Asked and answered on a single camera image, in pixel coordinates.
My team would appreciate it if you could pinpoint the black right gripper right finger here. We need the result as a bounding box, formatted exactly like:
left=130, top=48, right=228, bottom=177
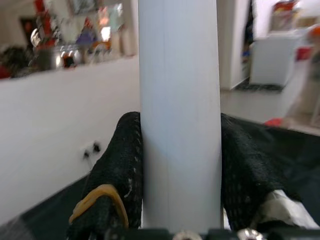
left=220, top=112, right=302, bottom=230

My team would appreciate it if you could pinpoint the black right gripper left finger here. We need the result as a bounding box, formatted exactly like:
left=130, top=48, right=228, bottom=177
left=66, top=111, right=145, bottom=240

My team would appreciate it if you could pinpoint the white plastic table leg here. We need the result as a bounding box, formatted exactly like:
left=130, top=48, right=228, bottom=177
left=137, top=0, right=223, bottom=232

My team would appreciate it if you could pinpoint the red floor object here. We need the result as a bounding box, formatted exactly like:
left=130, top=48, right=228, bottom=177
left=263, top=117, right=285, bottom=127

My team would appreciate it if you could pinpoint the yellow rubber band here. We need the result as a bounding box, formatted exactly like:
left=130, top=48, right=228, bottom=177
left=68, top=184, right=130, bottom=230

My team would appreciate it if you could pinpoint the black table cloth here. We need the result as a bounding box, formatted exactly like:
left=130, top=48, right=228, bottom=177
left=9, top=119, right=320, bottom=240

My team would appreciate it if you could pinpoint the clear storage box orange lid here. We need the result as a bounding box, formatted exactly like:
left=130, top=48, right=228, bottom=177
left=284, top=23, right=320, bottom=126

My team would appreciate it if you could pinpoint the white chest freezer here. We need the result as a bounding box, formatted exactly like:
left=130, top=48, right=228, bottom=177
left=249, top=29, right=305, bottom=87

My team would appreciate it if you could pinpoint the grey metal plant pot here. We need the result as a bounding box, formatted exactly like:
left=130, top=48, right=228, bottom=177
left=37, top=48, right=57, bottom=71

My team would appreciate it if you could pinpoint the red food poster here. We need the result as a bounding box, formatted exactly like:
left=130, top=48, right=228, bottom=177
left=296, top=46, right=313, bottom=62

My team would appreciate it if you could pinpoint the dark leafy plant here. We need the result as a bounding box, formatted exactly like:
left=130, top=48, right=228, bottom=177
left=0, top=46, right=36, bottom=78

